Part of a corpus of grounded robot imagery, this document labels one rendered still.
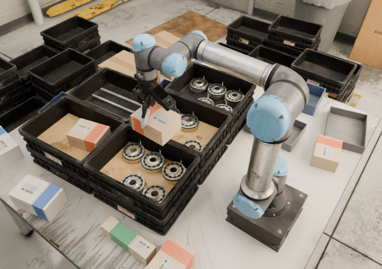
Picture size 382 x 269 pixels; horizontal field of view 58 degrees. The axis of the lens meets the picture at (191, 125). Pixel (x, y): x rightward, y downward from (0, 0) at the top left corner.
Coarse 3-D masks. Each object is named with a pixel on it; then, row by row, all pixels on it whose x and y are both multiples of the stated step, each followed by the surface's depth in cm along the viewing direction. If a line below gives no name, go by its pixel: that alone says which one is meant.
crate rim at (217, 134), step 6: (168, 90) 179; (180, 96) 175; (198, 102) 172; (210, 108) 169; (228, 114) 165; (228, 120) 162; (222, 126) 159; (216, 132) 157; (216, 138) 155; (180, 144) 151; (210, 144) 152; (192, 150) 148; (204, 150) 148
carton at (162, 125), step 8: (152, 112) 138; (160, 112) 138; (168, 112) 138; (136, 120) 135; (152, 120) 134; (160, 120) 134; (168, 120) 134; (176, 120) 135; (136, 128) 139; (144, 128) 135; (152, 128) 132; (160, 128) 131; (168, 128) 132; (176, 128) 138; (152, 136) 135; (160, 136) 131; (168, 136) 135; (160, 144) 135
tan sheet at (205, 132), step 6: (198, 126) 174; (204, 126) 174; (210, 126) 174; (180, 132) 171; (192, 132) 171; (198, 132) 171; (204, 132) 171; (210, 132) 171; (174, 138) 168; (180, 138) 168; (186, 138) 168; (192, 138) 168; (198, 138) 168; (204, 138) 168; (210, 138) 168; (204, 144) 165
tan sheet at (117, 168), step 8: (120, 152) 161; (112, 160) 157; (120, 160) 157; (168, 160) 157; (104, 168) 154; (112, 168) 154; (120, 168) 154; (128, 168) 154; (136, 168) 154; (112, 176) 151; (120, 176) 151; (144, 176) 151; (152, 176) 151; (160, 176) 151; (152, 184) 148; (160, 184) 148; (168, 184) 148; (168, 192) 145
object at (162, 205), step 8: (112, 136) 154; (104, 144) 151; (176, 144) 151; (96, 152) 148; (192, 152) 148; (88, 160) 144; (88, 168) 141; (192, 168) 142; (104, 176) 138; (184, 176) 138; (112, 184) 138; (120, 184) 135; (176, 184) 135; (128, 192) 134; (136, 192) 133; (144, 200) 131; (152, 200) 130; (168, 200) 131; (160, 208) 129
